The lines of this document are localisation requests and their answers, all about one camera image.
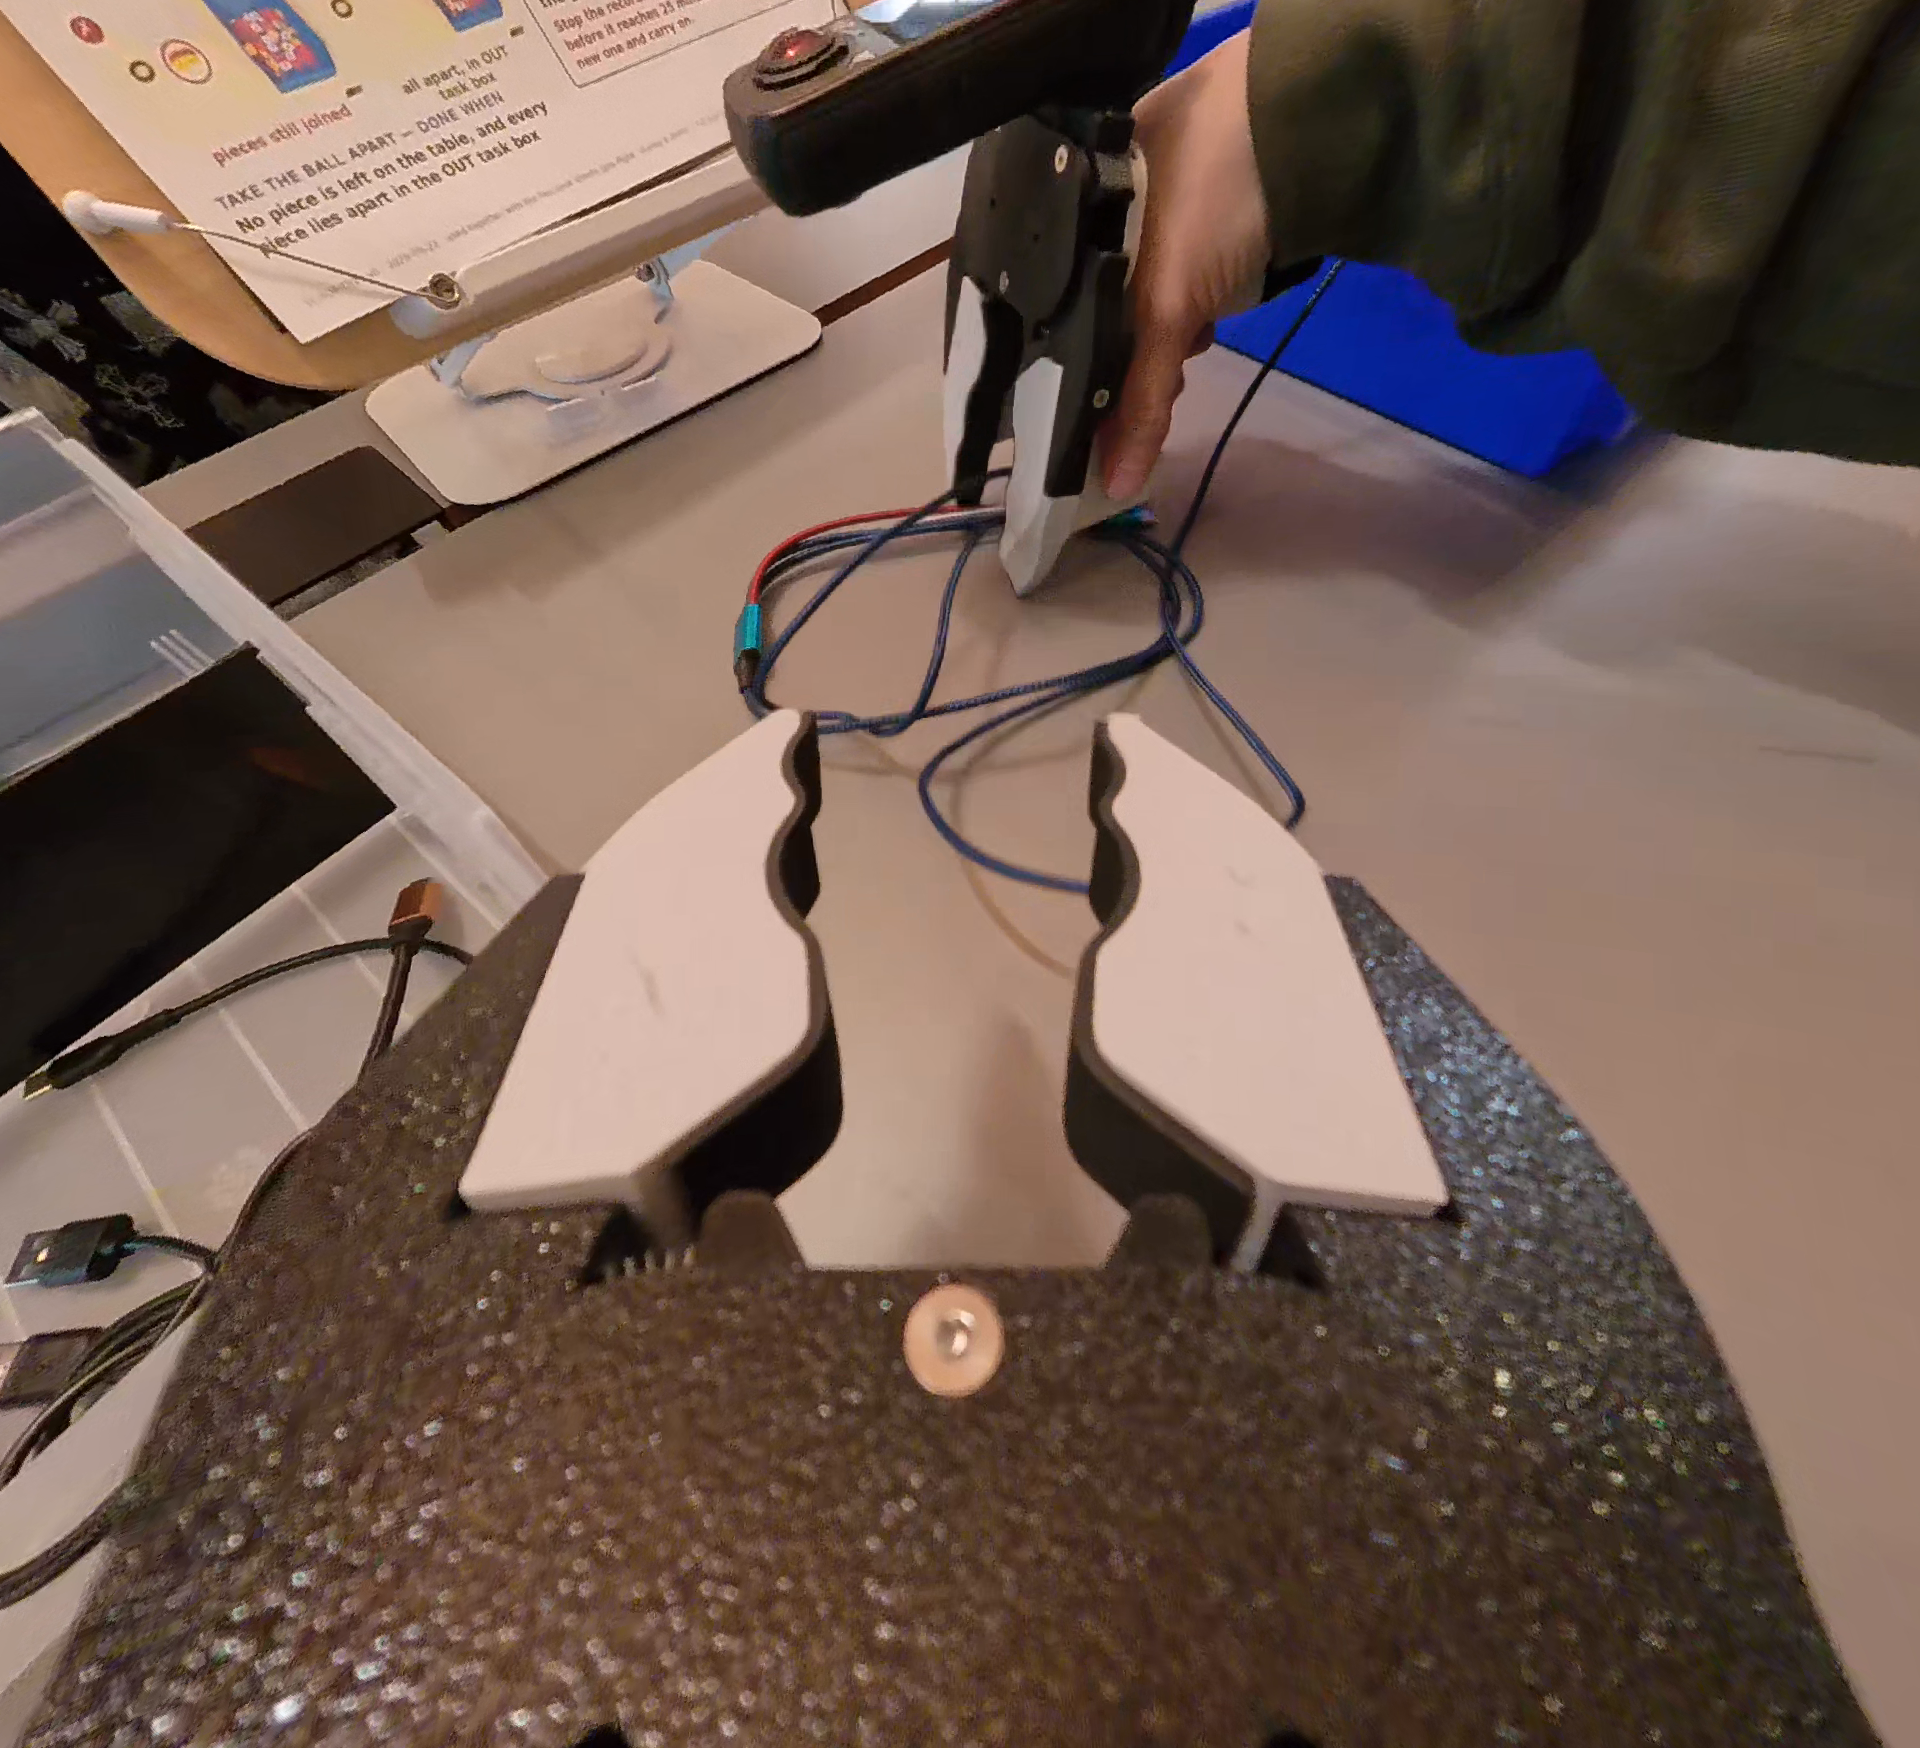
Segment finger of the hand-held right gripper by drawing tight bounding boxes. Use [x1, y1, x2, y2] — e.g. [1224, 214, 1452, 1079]
[943, 278, 1026, 501]
[998, 368, 1125, 598]

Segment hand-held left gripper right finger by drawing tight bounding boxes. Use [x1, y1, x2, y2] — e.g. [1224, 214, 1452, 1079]
[1069, 713, 1454, 1272]

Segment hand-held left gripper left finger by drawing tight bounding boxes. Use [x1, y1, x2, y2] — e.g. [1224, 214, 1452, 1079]
[454, 710, 842, 1217]

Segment orange plug USB cable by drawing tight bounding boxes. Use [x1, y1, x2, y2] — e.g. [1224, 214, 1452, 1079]
[22, 879, 474, 1120]

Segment blue plastic bin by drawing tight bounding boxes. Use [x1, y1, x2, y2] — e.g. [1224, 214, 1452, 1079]
[1163, 0, 1639, 477]

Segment clear plastic organizer box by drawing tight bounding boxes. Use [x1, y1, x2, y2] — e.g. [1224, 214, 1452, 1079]
[0, 406, 548, 1748]

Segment person's right forearm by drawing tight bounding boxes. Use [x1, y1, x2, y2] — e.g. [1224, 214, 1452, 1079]
[1245, 0, 1920, 467]

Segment grey desk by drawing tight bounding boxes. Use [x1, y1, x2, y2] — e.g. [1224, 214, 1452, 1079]
[142, 233, 1920, 1748]

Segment person's right hand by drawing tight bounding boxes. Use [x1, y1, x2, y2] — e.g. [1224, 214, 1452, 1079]
[1099, 26, 1279, 501]

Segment instruction sheet on wooden stand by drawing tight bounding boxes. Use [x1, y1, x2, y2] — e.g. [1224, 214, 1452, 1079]
[0, 0, 895, 506]

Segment printed instruction sheet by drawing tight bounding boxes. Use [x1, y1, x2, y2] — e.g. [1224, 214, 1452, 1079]
[0, 0, 834, 345]

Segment black braided cable teal plug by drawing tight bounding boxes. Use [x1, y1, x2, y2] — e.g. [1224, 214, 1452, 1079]
[0, 1214, 229, 1615]

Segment black USB plug cable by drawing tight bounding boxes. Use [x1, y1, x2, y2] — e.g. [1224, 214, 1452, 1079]
[0, 1336, 93, 1408]

